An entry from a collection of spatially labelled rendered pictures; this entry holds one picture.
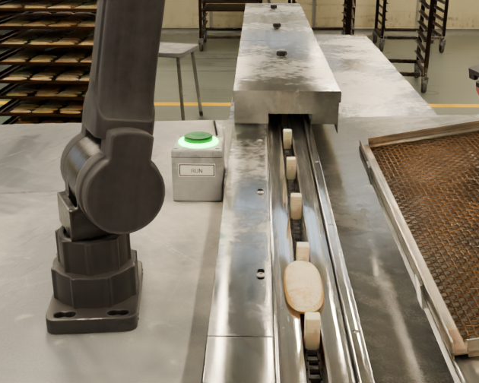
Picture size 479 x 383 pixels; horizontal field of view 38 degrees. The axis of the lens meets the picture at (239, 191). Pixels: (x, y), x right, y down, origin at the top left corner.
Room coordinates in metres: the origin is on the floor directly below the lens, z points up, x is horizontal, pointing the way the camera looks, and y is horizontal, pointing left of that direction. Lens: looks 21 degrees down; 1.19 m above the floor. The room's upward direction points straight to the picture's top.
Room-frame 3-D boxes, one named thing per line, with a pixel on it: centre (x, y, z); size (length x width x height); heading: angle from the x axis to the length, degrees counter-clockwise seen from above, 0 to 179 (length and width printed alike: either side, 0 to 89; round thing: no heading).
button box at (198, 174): (0.93, 0.05, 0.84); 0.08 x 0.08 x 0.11; 89
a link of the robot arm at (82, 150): (0.64, 0.13, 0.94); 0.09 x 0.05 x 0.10; 116
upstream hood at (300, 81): (1.76, -0.09, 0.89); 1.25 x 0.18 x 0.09; 179
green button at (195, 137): (0.93, 0.06, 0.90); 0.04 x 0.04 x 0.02
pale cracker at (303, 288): (0.60, -0.06, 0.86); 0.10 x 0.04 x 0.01; 179
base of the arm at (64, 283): (0.63, 0.14, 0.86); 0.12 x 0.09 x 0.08; 5
